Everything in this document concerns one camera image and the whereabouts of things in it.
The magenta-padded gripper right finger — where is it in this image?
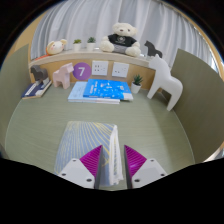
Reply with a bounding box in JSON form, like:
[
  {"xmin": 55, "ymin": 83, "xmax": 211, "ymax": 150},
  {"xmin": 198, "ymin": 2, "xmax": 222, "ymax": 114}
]
[{"xmin": 123, "ymin": 144, "xmax": 168, "ymax": 189}]

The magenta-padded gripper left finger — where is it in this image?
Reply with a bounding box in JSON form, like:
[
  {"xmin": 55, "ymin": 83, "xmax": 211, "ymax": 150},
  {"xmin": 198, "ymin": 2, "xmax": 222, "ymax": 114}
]
[{"xmin": 57, "ymin": 144, "xmax": 104, "ymax": 190}]

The blue towel with yellow leaf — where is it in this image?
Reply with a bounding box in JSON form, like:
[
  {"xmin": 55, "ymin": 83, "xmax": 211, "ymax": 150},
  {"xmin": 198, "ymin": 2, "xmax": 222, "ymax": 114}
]
[{"xmin": 53, "ymin": 120, "xmax": 124, "ymax": 187}]

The light blue book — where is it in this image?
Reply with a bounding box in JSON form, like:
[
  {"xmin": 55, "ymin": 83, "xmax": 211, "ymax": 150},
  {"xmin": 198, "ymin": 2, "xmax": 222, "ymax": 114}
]
[{"xmin": 67, "ymin": 81, "xmax": 121, "ymax": 105}]

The small potted plant, white pot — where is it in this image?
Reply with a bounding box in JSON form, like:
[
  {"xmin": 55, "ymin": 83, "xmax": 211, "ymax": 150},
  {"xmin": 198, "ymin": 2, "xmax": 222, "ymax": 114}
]
[
  {"xmin": 86, "ymin": 36, "xmax": 97, "ymax": 52},
  {"xmin": 130, "ymin": 74, "xmax": 144, "ymax": 95},
  {"xmin": 72, "ymin": 38, "xmax": 83, "ymax": 52}
]

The green desk partition panel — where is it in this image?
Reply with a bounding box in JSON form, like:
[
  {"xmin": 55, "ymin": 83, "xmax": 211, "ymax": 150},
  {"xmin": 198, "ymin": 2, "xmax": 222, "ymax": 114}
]
[
  {"xmin": 168, "ymin": 48, "xmax": 224, "ymax": 164},
  {"xmin": 0, "ymin": 43, "xmax": 33, "ymax": 151}
]

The bright blue book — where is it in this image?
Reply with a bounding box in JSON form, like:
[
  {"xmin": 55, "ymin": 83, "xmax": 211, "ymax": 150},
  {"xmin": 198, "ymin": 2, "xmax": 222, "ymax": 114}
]
[{"xmin": 82, "ymin": 78, "xmax": 134, "ymax": 102}]

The large white horse figure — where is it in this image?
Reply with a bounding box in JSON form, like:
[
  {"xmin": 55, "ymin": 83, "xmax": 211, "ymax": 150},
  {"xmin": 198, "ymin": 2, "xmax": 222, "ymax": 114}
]
[{"xmin": 146, "ymin": 54, "xmax": 184, "ymax": 112}]

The dark blue book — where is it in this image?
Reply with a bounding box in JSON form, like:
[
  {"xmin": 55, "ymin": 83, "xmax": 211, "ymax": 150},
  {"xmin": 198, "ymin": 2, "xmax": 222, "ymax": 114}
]
[{"xmin": 21, "ymin": 78, "xmax": 53, "ymax": 100}]

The pink horse figure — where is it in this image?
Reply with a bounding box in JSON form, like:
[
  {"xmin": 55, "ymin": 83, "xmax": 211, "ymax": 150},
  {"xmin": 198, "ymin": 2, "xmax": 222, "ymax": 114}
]
[{"xmin": 52, "ymin": 62, "xmax": 75, "ymax": 90}]

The round purple number sign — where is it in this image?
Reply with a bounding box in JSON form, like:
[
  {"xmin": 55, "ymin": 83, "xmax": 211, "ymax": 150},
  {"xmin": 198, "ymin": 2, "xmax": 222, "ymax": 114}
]
[{"xmin": 72, "ymin": 61, "xmax": 92, "ymax": 81}]

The dark grey horse figure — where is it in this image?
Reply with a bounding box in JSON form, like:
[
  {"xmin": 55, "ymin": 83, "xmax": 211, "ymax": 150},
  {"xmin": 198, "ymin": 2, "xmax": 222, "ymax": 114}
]
[{"xmin": 30, "ymin": 64, "xmax": 50, "ymax": 83}]

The small black horse figure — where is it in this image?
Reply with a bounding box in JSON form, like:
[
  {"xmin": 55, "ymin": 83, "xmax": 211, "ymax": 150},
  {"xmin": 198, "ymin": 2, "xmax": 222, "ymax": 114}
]
[{"xmin": 143, "ymin": 40, "xmax": 164, "ymax": 59}]

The cream and orange plush toy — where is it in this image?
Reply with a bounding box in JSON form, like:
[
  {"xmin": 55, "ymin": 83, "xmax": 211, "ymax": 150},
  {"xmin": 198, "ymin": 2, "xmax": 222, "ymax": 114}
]
[{"xmin": 36, "ymin": 38, "xmax": 68, "ymax": 60}]

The white teddy bear, black shirt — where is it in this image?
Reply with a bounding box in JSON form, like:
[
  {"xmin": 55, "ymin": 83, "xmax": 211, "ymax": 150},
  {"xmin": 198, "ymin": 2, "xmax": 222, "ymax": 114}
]
[{"xmin": 99, "ymin": 22, "xmax": 142, "ymax": 58}]

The white grey curtain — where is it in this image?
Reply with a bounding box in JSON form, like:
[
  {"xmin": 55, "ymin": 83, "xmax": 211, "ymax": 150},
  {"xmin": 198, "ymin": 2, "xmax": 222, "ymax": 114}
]
[{"xmin": 29, "ymin": 0, "xmax": 216, "ymax": 69}]

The white wall socket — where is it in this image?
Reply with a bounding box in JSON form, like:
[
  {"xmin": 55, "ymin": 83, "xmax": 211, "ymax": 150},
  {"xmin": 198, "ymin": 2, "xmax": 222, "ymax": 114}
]
[
  {"xmin": 91, "ymin": 59, "xmax": 110, "ymax": 77},
  {"xmin": 111, "ymin": 61, "xmax": 130, "ymax": 79}
]

